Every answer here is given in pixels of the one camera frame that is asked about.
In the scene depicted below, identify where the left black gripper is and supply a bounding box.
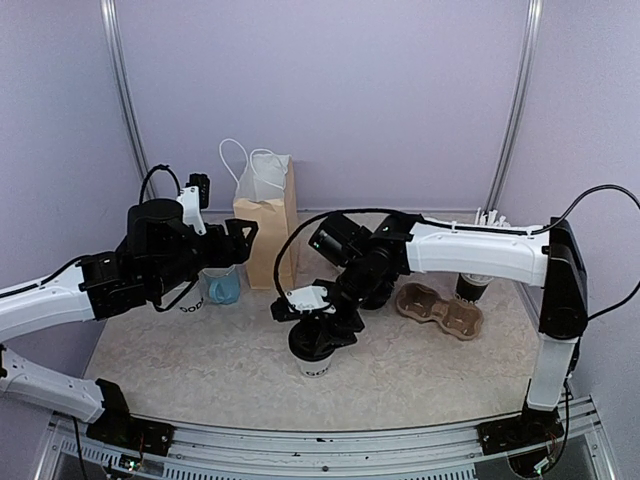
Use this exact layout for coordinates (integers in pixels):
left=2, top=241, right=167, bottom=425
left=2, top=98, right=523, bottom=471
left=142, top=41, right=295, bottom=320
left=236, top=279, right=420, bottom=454
left=150, top=217, right=258, bottom=297

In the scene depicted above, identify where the brown paper bag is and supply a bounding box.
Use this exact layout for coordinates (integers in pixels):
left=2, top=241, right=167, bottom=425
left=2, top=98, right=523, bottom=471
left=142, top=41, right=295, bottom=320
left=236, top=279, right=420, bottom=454
left=218, top=138, right=299, bottom=290

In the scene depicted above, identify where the white paper coffee cup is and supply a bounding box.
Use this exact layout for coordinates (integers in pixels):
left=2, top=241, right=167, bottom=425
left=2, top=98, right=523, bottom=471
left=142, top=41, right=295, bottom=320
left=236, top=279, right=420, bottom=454
left=292, top=350, right=334, bottom=378

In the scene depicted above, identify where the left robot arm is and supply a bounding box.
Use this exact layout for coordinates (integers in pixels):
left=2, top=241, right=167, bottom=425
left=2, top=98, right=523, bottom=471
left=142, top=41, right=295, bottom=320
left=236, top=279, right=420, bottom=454
left=1, top=193, right=258, bottom=445

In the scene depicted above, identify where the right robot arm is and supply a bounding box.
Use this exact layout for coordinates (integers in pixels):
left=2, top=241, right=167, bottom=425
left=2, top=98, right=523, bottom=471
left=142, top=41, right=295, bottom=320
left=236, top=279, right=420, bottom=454
left=285, top=210, right=588, bottom=444

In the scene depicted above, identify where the blue ceramic mug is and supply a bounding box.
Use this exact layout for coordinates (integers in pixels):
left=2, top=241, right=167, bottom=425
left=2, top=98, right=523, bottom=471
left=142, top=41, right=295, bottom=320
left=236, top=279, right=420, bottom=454
left=202, top=266, right=241, bottom=305

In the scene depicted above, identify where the black lid stack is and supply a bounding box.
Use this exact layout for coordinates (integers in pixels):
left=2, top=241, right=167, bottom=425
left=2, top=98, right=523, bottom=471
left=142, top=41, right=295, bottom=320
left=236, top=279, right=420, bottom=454
left=360, top=279, right=395, bottom=311

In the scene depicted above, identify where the white paper cup stack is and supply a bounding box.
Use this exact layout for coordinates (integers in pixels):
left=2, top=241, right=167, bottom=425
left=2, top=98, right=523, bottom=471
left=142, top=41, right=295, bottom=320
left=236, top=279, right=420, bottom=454
left=176, top=280, right=204, bottom=314

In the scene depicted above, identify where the cardboard cup carrier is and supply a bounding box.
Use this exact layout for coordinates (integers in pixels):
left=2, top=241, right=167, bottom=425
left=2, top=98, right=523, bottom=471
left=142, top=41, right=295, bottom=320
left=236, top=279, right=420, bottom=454
left=395, top=282, right=484, bottom=341

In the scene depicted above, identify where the black cup of straws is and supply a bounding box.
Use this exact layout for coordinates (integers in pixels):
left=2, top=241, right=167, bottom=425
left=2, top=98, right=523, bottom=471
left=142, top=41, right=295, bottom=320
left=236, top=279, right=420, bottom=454
left=455, top=208, right=510, bottom=304

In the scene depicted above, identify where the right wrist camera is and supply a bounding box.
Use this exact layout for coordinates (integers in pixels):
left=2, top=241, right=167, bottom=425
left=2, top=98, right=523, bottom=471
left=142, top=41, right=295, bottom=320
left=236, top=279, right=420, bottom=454
left=270, top=280, right=336, bottom=322

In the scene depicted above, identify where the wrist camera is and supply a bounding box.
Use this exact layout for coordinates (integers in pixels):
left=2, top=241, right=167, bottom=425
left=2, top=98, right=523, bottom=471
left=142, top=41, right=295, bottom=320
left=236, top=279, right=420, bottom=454
left=270, top=280, right=336, bottom=322
left=176, top=173, right=210, bottom=236

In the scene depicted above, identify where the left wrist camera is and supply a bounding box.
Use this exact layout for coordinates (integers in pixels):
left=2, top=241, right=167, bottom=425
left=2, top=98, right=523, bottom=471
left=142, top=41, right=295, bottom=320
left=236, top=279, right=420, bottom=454
left=176, top=173, right=210, bottom=236

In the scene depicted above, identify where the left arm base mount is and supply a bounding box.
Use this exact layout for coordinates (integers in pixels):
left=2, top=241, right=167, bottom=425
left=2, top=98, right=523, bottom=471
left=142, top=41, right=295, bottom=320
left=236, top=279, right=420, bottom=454
left=86, top=379, right=175, bottom=457

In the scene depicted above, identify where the left aluminium frame post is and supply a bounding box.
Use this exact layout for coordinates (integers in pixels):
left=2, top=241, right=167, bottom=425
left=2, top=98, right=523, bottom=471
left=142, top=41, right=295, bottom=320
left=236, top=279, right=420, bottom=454
left=99, top=0, right=150, bottom=181

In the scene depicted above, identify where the aluminium frame post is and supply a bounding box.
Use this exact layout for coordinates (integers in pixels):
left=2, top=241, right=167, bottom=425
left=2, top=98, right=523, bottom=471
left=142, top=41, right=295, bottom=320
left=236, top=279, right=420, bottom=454
left=99, top=0, right=150, bottom=181
left=485, top=0, right=544, bottom=210

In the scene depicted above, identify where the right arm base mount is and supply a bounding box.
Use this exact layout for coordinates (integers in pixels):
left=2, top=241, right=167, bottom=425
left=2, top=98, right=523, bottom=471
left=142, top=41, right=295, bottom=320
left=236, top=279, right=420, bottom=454
left=476, top=404, right=564, bottom=455

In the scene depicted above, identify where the right aluminium frame post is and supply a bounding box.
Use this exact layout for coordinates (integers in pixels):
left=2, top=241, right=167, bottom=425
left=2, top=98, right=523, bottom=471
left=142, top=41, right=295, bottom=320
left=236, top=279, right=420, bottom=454
left=485, top=0, right=544, bottom=210

